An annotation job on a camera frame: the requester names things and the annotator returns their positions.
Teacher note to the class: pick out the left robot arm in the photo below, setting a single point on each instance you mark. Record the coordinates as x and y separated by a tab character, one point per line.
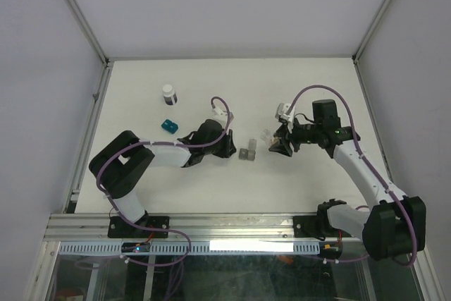
121	164

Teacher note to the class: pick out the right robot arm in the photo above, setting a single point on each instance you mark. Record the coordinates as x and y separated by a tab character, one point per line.
395	223

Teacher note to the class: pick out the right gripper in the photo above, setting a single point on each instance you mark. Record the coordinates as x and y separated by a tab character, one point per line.
283	132

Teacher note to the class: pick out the white slotted cable duct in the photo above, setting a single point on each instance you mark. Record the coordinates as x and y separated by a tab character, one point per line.
214	247

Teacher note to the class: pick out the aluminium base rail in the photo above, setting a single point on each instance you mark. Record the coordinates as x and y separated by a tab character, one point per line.
198	227

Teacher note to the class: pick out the right aluminium frame post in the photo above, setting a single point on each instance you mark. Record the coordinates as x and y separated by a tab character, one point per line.
373	25

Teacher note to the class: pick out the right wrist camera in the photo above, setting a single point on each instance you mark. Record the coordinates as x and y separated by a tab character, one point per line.
285	114

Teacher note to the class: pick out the white cap pill bottle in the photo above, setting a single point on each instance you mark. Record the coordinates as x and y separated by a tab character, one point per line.
169	95

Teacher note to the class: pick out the aluminium frame post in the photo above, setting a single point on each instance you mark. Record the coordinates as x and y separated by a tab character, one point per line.
373	25
87	30

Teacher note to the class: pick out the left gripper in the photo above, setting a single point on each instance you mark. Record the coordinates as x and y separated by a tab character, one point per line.
229	148

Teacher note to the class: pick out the blue pill box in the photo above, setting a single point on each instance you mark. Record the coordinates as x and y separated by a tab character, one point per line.
170	126

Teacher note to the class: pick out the left aluminium frame post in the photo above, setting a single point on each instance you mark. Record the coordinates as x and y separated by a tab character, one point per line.
87	30

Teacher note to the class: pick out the clear bottle with orange pills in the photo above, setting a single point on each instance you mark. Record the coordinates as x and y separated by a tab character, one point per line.
268	137

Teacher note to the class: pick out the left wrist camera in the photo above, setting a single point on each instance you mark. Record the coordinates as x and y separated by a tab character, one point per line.
221	116

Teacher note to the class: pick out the grey pill box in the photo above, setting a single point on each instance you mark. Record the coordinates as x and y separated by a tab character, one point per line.
248	153

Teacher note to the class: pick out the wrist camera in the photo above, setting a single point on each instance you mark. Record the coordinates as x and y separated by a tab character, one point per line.
221	116
285	114

